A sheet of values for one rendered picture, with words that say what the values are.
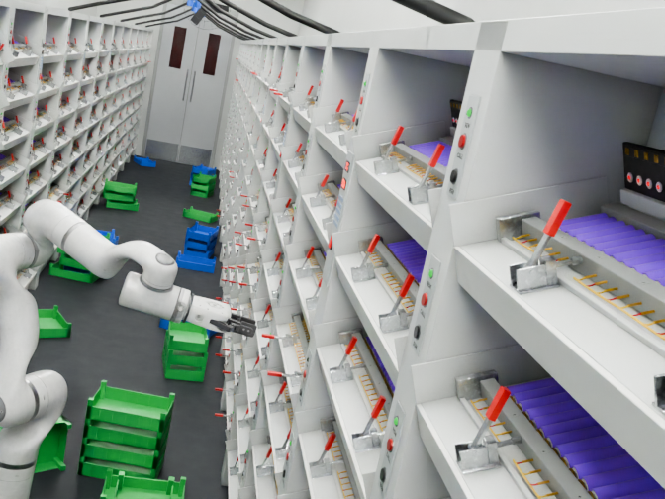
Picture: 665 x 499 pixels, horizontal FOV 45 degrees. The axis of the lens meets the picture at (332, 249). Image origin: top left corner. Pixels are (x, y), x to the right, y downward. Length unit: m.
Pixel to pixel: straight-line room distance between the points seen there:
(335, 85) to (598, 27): 1.63
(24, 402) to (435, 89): 1.30
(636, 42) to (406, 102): 1.00
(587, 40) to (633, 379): 0.30
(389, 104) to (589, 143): 0.71
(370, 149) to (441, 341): 0.71
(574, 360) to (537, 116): 0.38
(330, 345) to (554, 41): 1.05
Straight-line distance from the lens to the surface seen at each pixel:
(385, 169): 1.44
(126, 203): 8.26
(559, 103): 0.96
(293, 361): 2.14
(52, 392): 2.31
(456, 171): 0.98
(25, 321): 2.25
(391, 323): 1.22
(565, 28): 0.79
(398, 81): 1.62
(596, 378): 0.63
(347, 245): 1.65
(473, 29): 1.05
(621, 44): 0.68
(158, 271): 1.92
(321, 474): 1.62
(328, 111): 2.31
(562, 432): 0.89
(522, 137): 0.95
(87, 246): 2.06
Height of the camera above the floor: 1.72
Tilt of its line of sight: 12 degrees down
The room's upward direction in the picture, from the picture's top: 12 degrees clockwise
